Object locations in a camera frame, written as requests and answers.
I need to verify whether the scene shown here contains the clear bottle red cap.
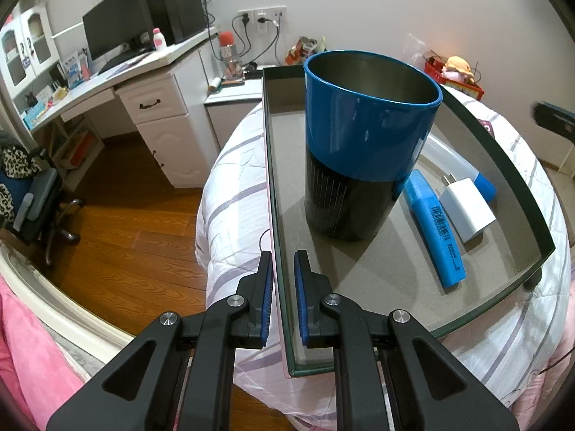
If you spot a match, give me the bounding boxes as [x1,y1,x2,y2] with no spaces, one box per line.
[218,31,243,80]

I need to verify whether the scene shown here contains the clear tube blue cap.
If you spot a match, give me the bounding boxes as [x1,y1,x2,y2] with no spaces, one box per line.
[421,133,497,203]

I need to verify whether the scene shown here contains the office chair with leopard cloth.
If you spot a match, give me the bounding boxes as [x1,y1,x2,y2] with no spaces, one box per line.
[1,130,85,268]

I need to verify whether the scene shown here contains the colourful snack bags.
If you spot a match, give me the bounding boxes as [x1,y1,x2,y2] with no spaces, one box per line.
[285,36,326,66]

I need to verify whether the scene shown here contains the pink green cardboard box tray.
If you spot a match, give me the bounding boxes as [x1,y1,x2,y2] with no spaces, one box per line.
[262,66,555,377]

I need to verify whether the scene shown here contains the orange plush toy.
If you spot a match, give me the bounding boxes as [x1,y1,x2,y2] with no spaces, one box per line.
[441,56,475,85]

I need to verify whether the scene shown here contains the white desk with drawers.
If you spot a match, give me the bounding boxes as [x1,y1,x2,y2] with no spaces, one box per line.
[30,26,220,188]

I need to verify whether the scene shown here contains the white pink lotion bottle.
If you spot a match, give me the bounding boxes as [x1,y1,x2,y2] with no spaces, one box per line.
[153,27,167,51]

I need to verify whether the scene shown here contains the white striped table cloth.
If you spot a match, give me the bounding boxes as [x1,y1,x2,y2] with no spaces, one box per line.
[195,96,574,430]

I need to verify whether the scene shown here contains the red storage box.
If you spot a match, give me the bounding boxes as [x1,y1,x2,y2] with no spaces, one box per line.
[423,51,484,100]

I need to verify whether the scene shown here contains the blue steel tumbler cup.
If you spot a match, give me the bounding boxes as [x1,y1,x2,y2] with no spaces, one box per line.
[304,50,442,241]

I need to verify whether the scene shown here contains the white USB charger plug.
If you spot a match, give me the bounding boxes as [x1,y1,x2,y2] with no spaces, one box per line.
[440,174,496,243]

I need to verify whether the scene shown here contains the pink blanket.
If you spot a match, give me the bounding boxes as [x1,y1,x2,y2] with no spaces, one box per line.
[1,282,84,430]

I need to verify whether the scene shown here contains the white glass door cabinet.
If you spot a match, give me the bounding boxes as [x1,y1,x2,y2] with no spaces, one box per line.
[1,4,59,99]

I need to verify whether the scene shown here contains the black computer tower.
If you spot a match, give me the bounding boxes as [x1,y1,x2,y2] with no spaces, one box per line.
[146,0,208,46]

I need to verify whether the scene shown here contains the blue rectangular stick box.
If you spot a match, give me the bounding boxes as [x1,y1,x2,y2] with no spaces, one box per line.
[404,169,466,289]

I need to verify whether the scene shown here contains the white wall power strip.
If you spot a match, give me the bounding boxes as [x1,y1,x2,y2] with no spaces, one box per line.
[237,6,288,24]

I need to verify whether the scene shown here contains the black computer monitor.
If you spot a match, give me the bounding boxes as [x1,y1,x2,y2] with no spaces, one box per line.
[83,0,153,59]

